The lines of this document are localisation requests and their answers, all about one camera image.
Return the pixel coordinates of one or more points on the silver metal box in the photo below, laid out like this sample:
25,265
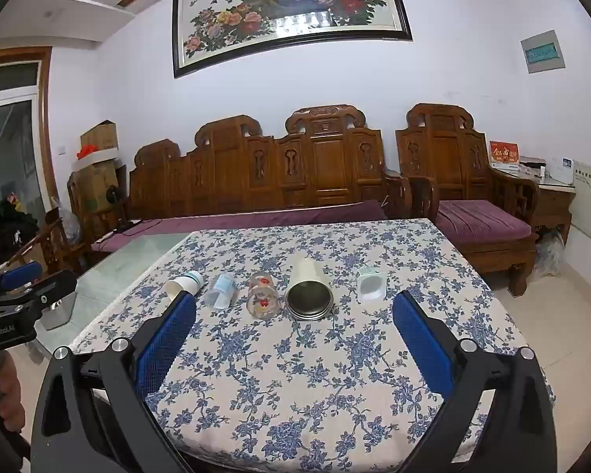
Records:
59,314

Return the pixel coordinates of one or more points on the red gift box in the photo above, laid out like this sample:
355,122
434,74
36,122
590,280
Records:
504,155

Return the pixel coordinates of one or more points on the clear plastic bag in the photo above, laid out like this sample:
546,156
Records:
551,254

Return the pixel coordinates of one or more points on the purple armchair cushion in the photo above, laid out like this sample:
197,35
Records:
477,221

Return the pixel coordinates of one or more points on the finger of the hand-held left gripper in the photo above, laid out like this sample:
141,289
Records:
49,289
20,276

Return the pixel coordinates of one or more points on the cream metal cup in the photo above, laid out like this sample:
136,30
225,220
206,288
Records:
308,290

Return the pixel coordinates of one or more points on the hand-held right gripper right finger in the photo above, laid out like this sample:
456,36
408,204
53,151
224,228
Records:
421,345

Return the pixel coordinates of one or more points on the small cardboard box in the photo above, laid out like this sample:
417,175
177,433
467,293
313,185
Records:
100,136

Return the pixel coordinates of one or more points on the white wall panel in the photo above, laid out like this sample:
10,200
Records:
588,199

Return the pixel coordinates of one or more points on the carved wooden armchair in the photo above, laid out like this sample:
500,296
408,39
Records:
453,162

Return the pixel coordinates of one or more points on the white box with blue label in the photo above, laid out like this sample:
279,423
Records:
563,171

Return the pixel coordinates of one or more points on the glass cup with red flowers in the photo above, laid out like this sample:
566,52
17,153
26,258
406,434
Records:
262,298

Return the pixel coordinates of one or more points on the small wooden chair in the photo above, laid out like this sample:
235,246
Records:
59,246

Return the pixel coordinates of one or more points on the grey wall electrical box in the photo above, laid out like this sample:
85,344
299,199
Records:
542,52

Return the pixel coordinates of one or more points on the wooden side table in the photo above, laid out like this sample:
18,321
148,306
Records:
554,204

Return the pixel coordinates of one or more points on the small white square cup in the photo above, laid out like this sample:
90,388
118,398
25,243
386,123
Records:
371,288

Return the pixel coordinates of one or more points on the long purple sofa cushion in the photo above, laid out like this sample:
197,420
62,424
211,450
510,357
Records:
256,219

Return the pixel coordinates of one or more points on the clear blue plastic cup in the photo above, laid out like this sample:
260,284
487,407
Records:
221,291

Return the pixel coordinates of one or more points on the wooden door frame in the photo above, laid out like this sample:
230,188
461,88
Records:
44,123

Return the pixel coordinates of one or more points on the blue floral tablecloth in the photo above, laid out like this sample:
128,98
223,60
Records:
285,384

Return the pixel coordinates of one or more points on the white cup with teal band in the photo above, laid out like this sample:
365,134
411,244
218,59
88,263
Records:
184,288

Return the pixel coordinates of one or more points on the person's left hand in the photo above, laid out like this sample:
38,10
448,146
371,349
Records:
9,384

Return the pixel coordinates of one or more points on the carved wooden sofa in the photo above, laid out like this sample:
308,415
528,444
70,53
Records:
285,167

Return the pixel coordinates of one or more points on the framed peacock flower painting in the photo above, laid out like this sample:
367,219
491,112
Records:
290,10

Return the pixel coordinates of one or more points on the large cardboard box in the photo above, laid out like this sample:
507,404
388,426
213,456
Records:
93,189

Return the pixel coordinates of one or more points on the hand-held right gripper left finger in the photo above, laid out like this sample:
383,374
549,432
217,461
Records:
167,340

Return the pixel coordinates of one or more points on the white flat box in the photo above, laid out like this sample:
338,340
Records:
98,156

